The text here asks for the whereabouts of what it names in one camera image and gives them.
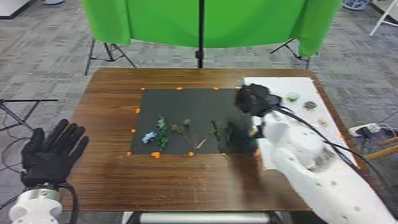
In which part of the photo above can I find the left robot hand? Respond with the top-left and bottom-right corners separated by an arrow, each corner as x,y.
20,118 -> 91,188

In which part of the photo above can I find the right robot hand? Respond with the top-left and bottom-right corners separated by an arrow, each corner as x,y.
233,83 -> 285,118

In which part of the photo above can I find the pale blue flower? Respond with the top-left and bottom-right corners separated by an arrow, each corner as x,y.
285,92 -> 303,103

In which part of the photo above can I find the white sheet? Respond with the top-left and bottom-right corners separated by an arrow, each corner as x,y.
242,76 -> 361,171

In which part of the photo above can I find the dark mat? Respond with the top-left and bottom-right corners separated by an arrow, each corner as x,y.
130,88 -> 264,156

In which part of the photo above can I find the black folding stand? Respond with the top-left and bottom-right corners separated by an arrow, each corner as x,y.
0,97 -> 61,133

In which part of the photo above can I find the black tripod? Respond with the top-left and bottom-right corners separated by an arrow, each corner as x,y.
269,37 -> 315,70
84,38 -> 139,76

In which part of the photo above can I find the white power strip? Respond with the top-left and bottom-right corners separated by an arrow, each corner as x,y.
347,122 -> 383,138

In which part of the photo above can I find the black stand pole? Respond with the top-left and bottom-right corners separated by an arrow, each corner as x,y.
196,0 -> 208,70

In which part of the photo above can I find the pale grey bar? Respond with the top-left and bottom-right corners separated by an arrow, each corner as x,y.
127,211 -> 281,224

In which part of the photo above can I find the black cable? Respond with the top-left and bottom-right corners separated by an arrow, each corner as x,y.
56,182 -> 82,224
269,104 -> 393,194

